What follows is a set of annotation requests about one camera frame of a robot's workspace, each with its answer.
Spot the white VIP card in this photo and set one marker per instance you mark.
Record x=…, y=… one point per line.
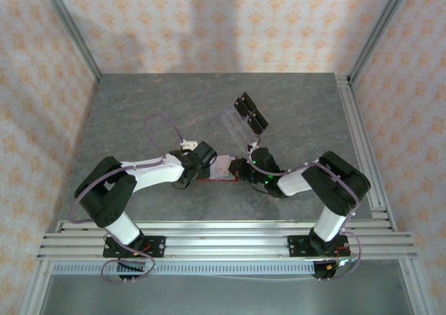
x=221, y=167

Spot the red leather card holder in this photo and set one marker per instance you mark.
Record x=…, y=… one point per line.
x=219, y=180

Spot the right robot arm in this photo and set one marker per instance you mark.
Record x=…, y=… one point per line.
x=296, y=186

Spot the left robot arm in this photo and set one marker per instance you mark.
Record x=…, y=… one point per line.
x=157, y=170

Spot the black VIP card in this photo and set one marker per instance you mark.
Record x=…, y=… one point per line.
x=262, y=120
x=254, y=125
x=249, y=99
x=240, y=107

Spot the clear acrylic card stand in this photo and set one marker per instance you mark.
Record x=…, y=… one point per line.
x=237, y=130

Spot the grey metal panel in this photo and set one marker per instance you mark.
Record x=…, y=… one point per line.
x=223, y=297

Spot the aluminium extrusion rail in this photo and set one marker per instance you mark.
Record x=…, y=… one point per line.
x=226, y=240
x=226, y=254
x=226, y=226

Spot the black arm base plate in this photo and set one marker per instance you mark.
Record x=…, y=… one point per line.
x=296, y=247
x=157, y=247

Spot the aluminium side rail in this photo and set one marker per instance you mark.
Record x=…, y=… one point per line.
x=363, y=147

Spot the aluminium frame post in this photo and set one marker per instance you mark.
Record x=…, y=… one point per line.
x=381, y=25
x=69, y=25

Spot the aluminium frame leg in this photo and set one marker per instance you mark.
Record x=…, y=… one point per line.
x=36, y=287
x=413, y=287

